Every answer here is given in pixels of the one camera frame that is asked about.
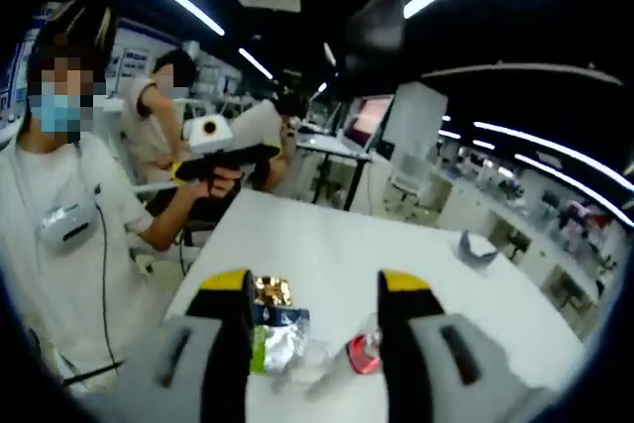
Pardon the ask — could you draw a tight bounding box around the operator in white shirt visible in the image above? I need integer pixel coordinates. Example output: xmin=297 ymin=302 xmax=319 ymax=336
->
xmin=0 ymin=134 xmax=165 ymax=390

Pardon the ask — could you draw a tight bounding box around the green silver skincare sachet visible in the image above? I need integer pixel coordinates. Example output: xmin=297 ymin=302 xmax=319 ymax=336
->
xmin=249 ymin=321 xmax=311 ymax=376

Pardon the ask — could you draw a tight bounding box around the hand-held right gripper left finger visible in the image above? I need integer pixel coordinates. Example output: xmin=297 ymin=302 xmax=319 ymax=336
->
xmin=116 ymin=267 xmax=257 ymax=423

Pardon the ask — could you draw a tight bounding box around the gold foil skincare sachet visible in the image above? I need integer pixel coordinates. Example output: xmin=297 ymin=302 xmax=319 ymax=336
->
xmin=254 ymin=273 xmax=295 ymax=309

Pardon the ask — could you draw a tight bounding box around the white desk partition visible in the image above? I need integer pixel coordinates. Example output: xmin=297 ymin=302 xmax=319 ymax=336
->
xmin=382 ymin=81 xmax=448 ymax=164

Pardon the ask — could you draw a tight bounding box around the person's left hand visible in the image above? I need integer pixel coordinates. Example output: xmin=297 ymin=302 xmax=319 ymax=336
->
xmin=191 ymin=167 xmax=246 ymax=202

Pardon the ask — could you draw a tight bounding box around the white blue skincare sachet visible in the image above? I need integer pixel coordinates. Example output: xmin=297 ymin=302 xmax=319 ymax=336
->
xmin=252 ymin=306 xmax=311 ymax=329

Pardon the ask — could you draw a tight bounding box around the white chest device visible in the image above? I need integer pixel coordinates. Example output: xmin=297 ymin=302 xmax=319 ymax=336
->
xmin=38 ymin=191 xmax=99 ymax=258

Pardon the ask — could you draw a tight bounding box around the black device cable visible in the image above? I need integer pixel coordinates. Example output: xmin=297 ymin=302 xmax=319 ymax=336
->
xmin=61 ymin=202 xmax=128 ymax=385

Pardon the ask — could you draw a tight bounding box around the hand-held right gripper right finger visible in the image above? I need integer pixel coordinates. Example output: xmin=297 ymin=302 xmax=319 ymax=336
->
xmin=377 ymin=268 xmax=541 ymax=423

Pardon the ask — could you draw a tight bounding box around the black yellow head strap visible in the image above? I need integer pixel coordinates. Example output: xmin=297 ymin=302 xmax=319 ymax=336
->
xmin=62 ymin=0 xmax=119 ymax=49

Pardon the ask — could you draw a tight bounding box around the grey curved tray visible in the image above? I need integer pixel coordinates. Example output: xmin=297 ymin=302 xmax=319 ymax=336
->
xmin=455 ymin=229 xmax=499 ymax=271

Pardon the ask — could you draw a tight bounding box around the white skincare bottle red collar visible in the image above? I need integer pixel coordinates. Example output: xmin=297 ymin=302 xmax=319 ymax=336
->
xmin=306 ymin=313 xmax=385 ymax=402

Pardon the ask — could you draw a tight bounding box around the pink lit monitor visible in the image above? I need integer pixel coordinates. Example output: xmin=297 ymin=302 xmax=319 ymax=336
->
xmin=343 ymin=94 xmax=395 ymax=148

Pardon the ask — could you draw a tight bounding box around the standing desk black leg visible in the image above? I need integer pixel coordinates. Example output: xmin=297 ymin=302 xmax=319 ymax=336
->
xmin=295 ymin=135 xmax=373 ymax=212

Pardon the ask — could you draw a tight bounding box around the black office chair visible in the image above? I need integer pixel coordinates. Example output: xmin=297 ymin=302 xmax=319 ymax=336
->
xmin=146 ymin=184 xmax=240 ymax=249

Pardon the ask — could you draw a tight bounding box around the dark hanging screen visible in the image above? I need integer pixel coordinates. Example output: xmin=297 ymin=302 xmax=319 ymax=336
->
xmin=345 ymin=0 xmax=408 ymax=80

